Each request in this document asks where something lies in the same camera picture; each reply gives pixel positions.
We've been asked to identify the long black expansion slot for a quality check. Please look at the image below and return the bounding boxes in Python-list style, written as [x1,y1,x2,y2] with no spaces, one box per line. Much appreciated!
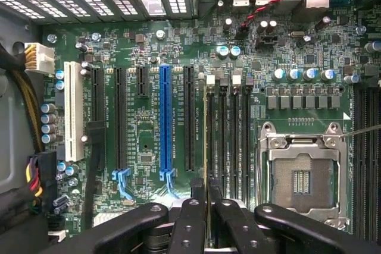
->
[114,66,132,181]
[183,65,196,173]

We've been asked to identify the white power connector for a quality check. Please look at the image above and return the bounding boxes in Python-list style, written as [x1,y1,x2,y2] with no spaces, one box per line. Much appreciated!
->
[24,42,56,74]

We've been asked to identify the short black expansion slot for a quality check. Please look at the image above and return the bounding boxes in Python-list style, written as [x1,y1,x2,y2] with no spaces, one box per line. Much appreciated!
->
[90,67,107,124]

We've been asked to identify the thin silver locking lever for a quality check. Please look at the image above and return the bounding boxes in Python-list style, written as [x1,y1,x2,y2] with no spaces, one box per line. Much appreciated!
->
[341,125,381,140]

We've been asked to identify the white PCI expansion slot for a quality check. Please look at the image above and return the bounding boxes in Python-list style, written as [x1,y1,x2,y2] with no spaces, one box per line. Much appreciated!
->
[64,61,85,162]

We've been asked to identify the grey metal PC case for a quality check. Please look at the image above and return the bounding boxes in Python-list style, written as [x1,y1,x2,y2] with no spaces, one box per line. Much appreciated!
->
[0,0,381,254]

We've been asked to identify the black RAM slot white latch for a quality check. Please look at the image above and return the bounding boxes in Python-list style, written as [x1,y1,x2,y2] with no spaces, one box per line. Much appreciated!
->
[205,74,216,179]
[231,74,242,200]

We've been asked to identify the black fan header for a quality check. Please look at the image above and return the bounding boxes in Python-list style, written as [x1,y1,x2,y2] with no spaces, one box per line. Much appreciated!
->
[258,35,279,48]

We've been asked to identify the blue expansion slot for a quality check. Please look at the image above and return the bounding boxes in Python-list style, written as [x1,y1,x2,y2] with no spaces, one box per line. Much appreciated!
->
[159,64,177,198]

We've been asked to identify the coloured power wires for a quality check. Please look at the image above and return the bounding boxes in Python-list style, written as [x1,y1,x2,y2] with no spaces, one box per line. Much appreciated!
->
[25,158,44,207]

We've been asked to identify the silver CPU socket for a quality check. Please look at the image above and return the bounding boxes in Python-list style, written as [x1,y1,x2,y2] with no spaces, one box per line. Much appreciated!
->
[257,121,351,231]

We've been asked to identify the black power connector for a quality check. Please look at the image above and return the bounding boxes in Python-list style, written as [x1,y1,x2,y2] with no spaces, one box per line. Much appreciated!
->
[28,150,58,209]

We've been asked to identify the black sleeved cable bundle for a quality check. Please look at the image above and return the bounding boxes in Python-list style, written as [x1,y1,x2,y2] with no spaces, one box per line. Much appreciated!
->
[0,42,27,71]

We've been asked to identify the yellow black power wires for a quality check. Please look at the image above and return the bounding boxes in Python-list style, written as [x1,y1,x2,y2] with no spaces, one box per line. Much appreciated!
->
[17,68,45,154]

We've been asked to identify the tiny black expansion slot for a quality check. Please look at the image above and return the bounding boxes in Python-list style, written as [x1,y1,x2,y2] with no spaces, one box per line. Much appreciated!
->
[136,65,149,99]

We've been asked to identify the green motherboard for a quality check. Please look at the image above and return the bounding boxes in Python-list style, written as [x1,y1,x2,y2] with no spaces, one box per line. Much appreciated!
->
[41,0,381,254]

